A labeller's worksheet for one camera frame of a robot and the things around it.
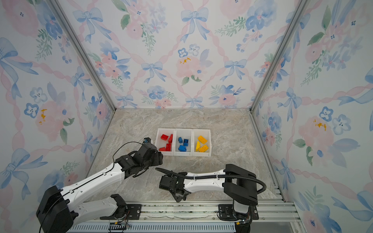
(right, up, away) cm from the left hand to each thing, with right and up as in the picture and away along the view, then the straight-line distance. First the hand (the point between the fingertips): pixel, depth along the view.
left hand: (159, 156), depth 82 cm
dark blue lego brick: (+11, +7, +16) cm, 21 cm away
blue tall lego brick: (+15, +6, +15) cm, 22 cm away
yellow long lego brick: (+26, +7, +18) cm, 32 cm away
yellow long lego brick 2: (+26, +2, +14) cm, 30 cm away
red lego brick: (0, +9, +19) cm, 21 cm away
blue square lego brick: (+12, +2, +13) cm, 18 cm away
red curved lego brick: (+4, +8, +17) cm, 19 cm away
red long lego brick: (+3, +2, +14) cm, 15 cm away
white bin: (0, +6, +18) cm, 19 cm away
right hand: (+12, -20, -2) cm, 24 cm away
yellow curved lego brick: (+23, +4, +13) cm, 26 cm away
